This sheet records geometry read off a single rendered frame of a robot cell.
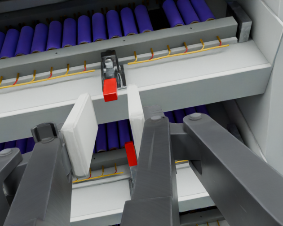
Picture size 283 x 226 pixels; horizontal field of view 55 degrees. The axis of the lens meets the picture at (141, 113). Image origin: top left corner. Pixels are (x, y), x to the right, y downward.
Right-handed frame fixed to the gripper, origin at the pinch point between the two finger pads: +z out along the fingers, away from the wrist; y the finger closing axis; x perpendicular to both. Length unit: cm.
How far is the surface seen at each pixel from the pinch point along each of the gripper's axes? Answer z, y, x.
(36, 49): 19.6, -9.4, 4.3
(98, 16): 24.0, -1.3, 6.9
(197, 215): 26.3, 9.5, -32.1
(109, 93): 7.0, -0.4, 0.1
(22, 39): 22.0, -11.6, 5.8
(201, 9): 21.5, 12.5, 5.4
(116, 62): 14.4, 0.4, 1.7
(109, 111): 14.2, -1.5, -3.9
